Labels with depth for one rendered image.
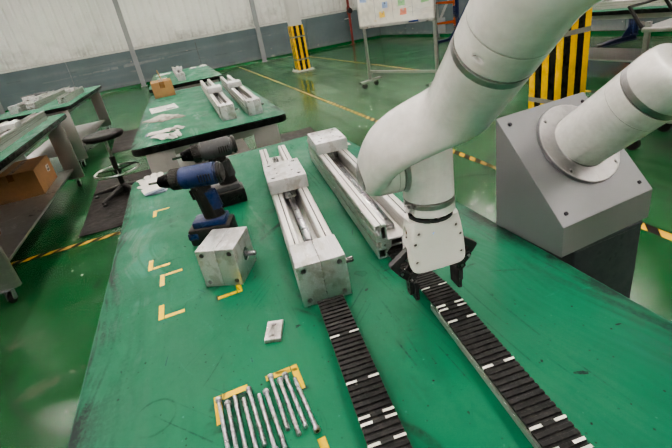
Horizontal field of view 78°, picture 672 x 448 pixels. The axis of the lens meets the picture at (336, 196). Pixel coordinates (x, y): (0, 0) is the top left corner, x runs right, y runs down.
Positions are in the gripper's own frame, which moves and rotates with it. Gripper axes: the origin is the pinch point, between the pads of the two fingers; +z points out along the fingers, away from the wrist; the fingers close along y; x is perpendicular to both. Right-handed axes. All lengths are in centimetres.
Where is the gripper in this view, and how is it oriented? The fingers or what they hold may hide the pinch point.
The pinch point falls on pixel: (435, 284)
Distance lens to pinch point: 80.2
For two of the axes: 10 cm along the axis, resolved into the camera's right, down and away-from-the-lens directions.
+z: 1.6, 9.0, 4.1
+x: -2.4, -3.6, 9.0
